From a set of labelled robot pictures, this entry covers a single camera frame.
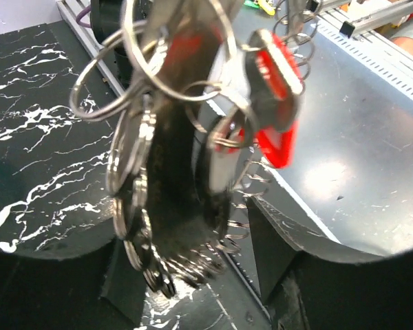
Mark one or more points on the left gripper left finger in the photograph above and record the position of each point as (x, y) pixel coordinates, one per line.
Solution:
(98, 290)

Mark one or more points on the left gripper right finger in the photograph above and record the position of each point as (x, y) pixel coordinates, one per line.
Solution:
(308, 281)

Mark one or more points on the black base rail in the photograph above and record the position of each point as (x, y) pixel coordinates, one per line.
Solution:
(226, 303)

